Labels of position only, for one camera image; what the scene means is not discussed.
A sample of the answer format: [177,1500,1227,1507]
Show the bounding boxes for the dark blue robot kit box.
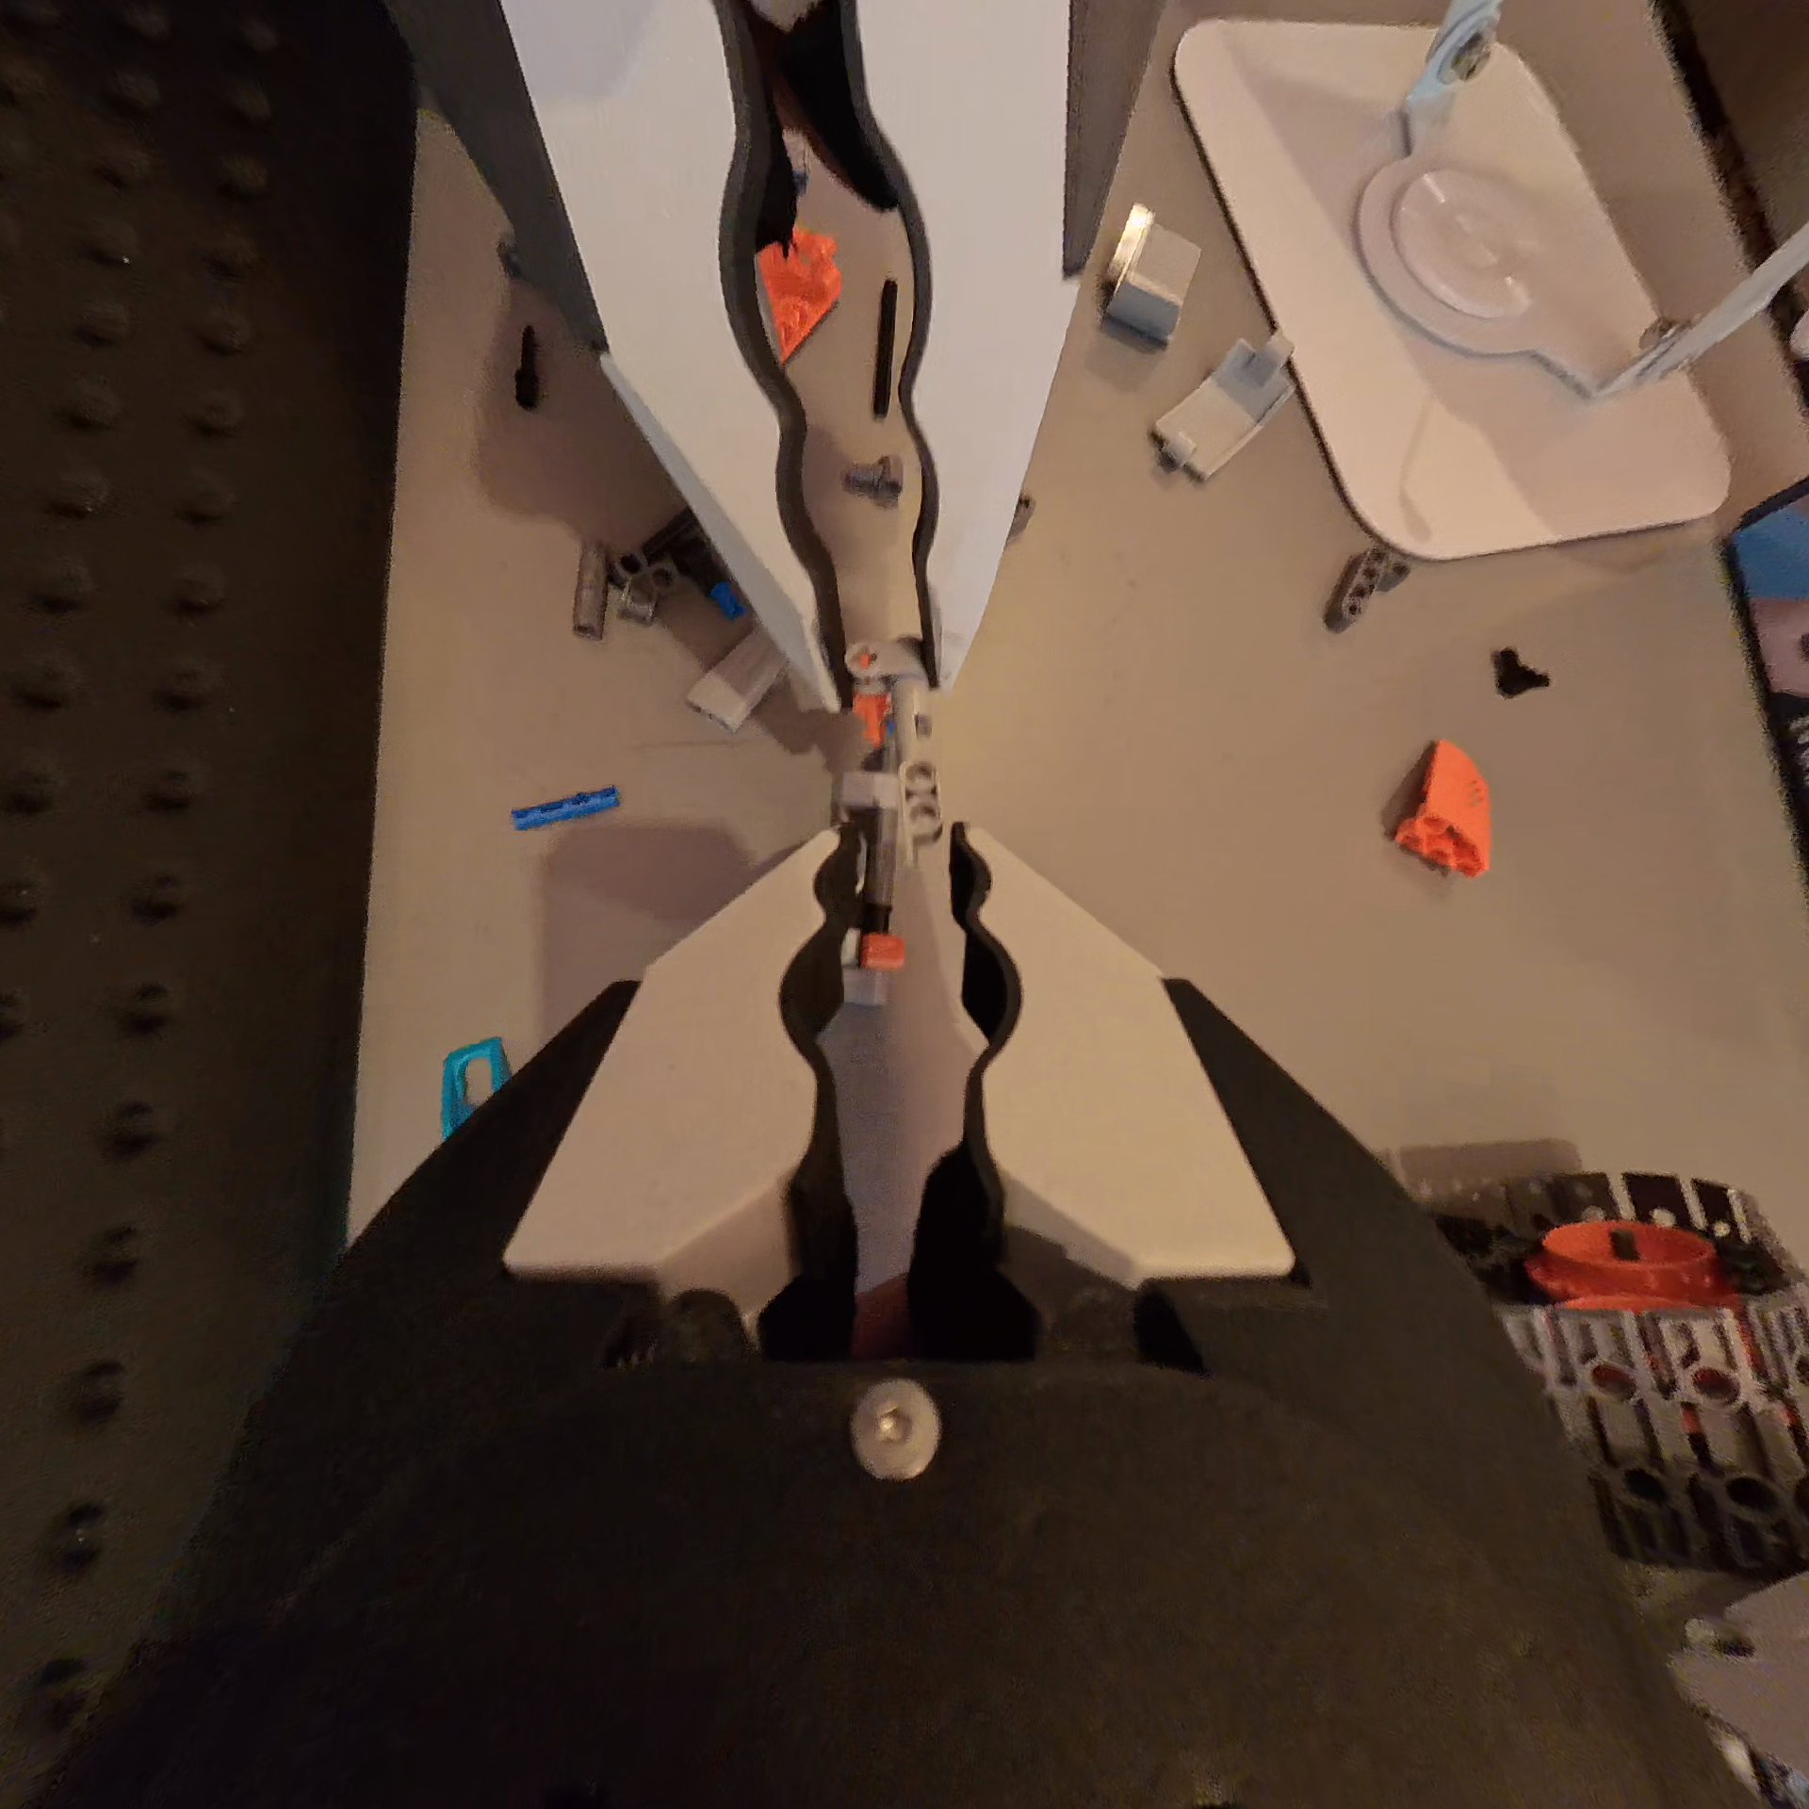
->
[1719,480,1809,907]

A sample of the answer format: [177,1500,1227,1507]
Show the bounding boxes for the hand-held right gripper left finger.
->
[504,828,850,1359]

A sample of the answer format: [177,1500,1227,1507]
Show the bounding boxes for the white curved panel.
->
[684,628,791,735]

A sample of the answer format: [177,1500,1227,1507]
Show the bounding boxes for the orange wedge panel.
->
[1390,736,1497,879]
[752,225,847,363]

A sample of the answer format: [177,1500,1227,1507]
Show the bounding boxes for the toy tracked robot orange wheels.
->
[1390,1147,1809,1809]

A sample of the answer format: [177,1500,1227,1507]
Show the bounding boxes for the grey cylinder assembly orange connector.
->
[832,746,945,1011]

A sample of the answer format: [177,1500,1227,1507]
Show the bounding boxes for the dark textured mat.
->
[0,0,419,1809]

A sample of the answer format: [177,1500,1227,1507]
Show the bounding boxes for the bluish grey curved panel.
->
[1098,201,1203,348]

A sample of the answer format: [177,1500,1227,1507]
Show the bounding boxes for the turquoise plastic tool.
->
[436,1034,514,1141]

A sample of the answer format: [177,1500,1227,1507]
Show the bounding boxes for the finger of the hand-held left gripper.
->
[850,0,1076,699]
[499,0,852,717]

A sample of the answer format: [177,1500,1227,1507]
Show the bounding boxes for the light grey hinged panel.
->
[1149,332,1299,480]

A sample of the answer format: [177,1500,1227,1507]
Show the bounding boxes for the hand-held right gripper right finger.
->
[945,824,1296,1291]

